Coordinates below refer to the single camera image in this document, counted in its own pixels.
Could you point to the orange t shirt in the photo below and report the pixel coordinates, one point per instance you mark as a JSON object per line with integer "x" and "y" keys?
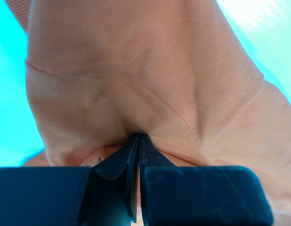
{"x": 98, "y": 71}

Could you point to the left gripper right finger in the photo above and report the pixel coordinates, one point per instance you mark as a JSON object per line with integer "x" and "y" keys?
{"x": 160, "y": 188}

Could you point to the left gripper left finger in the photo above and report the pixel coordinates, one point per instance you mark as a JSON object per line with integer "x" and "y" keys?
{"x": 114, "y": 185}

